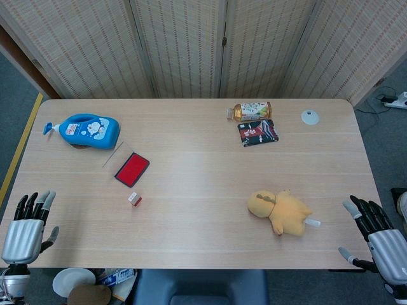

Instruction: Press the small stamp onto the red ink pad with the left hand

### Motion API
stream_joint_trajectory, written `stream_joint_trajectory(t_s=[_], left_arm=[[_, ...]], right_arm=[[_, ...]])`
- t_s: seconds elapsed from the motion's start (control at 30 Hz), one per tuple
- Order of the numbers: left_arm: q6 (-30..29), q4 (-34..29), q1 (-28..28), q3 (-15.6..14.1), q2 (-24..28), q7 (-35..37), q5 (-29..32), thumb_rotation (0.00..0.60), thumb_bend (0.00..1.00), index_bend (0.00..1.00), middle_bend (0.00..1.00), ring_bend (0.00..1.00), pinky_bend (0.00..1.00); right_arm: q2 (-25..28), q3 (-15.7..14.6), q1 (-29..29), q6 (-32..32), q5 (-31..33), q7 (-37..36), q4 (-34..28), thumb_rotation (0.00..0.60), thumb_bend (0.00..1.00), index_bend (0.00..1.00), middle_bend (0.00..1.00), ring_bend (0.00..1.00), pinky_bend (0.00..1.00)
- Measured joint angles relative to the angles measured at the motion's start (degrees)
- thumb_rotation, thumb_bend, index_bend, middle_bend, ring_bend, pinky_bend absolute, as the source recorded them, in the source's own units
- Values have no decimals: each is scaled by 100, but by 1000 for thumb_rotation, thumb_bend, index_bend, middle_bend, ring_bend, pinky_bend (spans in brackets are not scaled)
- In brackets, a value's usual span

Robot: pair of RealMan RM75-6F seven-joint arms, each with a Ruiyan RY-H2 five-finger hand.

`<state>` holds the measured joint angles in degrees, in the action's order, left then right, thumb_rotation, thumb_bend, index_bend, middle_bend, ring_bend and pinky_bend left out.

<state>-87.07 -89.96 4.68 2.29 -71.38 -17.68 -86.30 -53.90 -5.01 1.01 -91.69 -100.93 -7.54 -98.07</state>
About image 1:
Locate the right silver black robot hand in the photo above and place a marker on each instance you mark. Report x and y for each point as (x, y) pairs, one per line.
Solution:
(389, 251)

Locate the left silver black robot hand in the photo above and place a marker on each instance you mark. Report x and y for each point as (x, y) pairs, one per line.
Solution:
(23, 236)

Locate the small red white stamp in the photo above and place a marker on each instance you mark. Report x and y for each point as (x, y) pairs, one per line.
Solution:
(135, 199)

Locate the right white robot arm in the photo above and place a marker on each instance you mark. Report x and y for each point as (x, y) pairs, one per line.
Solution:
(395, 290)

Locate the clear plastic lid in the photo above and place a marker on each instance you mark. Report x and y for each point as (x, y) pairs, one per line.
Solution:
(118, 154)

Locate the red ink pad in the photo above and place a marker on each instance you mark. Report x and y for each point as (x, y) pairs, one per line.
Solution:
(133, 169)

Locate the white shoe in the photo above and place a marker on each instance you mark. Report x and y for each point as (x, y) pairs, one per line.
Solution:
(404, 206)

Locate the white round plate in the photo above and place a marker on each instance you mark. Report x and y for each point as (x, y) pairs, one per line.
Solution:
(73, 279)

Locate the yellow floor tape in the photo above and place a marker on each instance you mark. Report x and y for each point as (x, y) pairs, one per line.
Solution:
(19, 149)

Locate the blue white paper box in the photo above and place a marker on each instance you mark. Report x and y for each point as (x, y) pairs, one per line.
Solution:
(116, 277)

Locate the yellow plush toy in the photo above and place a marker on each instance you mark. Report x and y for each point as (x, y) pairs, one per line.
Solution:
(286, 213)

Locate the blue pump lotion bottle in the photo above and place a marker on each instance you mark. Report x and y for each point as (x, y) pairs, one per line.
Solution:
(92, 131)

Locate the white power strip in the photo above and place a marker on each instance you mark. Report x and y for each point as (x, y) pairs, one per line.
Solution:
(397, 101)

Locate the white round table grommet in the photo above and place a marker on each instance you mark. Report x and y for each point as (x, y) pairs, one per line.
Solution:
(310, 117)

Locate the black red snack packet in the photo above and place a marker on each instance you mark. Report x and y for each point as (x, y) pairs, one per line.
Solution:
(258, 132)

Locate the blue padded chair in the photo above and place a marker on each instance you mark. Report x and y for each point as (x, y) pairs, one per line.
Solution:
(200, 287)

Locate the amber tea bottle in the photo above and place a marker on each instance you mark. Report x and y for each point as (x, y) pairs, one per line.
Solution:
(251, 111)

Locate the woven folding screen panel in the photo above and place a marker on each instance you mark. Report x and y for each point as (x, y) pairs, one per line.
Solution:
(260, 47)
(349, 47)
(184, 47)
(86, 47)

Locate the metal screen hinge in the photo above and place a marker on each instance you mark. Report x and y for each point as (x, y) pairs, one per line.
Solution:
(224, 40)

